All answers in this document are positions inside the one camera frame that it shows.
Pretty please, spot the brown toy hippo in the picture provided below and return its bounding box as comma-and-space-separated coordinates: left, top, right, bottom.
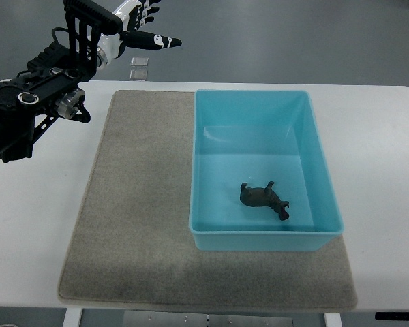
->
239, 181, 290, 221

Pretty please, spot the white left table leg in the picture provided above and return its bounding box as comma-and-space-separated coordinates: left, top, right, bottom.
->
62, 308, 83, 327

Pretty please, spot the upper clear floor plate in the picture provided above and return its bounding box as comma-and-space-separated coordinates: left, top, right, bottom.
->
130, 56, 149, 67

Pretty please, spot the lower clear floor plate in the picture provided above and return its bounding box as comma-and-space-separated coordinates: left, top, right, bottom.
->
129, 69, 148, 81

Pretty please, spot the blue plastic box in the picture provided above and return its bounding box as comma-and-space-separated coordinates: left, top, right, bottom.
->
189, 90, 344, 251

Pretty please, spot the white table leg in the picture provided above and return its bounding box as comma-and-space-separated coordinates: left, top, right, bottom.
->
62, 308, 83, 327
324, 313, 343, 327

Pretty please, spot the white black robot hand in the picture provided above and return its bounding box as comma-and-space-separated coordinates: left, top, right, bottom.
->
97, 1, 182, 65

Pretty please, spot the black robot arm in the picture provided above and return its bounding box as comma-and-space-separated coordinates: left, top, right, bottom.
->
0, 1, 123, 163

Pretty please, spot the grey felt mat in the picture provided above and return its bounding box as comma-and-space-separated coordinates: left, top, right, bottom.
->
58, 91, 357, 313

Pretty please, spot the clear floor plate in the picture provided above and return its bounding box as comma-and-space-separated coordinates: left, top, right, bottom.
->
129, 69, 148, 81
130, 56, 149, 67

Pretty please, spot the white right table leg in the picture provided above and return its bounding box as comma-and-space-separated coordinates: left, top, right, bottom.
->
324, 313, 343, 327

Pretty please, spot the black table control panel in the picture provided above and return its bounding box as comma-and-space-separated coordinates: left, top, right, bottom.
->
375, 311, 409, 321

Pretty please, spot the grey metal table crossbar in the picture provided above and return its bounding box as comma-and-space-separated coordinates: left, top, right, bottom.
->
122, 311, 294, 327

